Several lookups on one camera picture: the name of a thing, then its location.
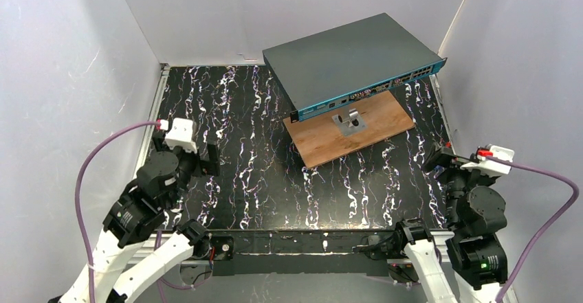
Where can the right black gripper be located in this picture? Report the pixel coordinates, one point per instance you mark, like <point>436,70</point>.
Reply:
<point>444,163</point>

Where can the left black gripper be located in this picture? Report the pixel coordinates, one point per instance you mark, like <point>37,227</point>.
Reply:
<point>200,161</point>

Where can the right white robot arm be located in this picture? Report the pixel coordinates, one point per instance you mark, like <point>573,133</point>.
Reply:
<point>479,265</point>

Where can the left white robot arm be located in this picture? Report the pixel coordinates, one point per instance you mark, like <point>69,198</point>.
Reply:
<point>138,212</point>

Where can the wooden base board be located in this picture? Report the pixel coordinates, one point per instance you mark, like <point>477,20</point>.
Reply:
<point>339,132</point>

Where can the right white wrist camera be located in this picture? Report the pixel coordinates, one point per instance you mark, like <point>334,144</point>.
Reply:
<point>490,161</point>

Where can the metal switch stand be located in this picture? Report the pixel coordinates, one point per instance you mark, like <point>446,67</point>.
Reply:
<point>349,122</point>

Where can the grey teal network switch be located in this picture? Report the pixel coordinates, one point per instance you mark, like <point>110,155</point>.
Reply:
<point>348,63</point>

